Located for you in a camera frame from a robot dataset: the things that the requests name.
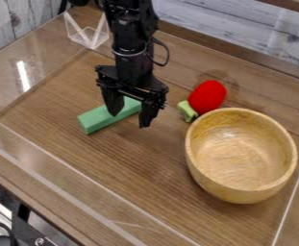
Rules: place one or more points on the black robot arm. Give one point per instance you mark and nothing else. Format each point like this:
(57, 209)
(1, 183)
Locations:
(133, 22)

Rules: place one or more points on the green rectangular block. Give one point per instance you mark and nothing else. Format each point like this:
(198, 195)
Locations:
(98, 118)

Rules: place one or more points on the small green block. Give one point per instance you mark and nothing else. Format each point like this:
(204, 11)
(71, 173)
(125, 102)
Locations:
(189, 113)

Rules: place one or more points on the red plush ball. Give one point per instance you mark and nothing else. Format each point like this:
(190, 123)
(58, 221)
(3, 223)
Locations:
(208, 96)

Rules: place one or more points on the clear acrylic front barrier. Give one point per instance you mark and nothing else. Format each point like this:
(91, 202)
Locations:
(91, 213)

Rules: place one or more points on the light wooden bowl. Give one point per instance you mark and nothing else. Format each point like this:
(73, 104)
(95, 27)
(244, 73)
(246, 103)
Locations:
(241, 155)

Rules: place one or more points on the clear acrylic corner bracket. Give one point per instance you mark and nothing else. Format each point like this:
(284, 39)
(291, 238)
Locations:
(89, 37)

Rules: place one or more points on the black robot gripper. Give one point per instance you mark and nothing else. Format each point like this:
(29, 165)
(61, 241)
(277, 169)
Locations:
(130, 78)

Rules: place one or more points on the black table leg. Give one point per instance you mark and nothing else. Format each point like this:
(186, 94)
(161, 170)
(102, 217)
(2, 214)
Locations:
(21, 217)

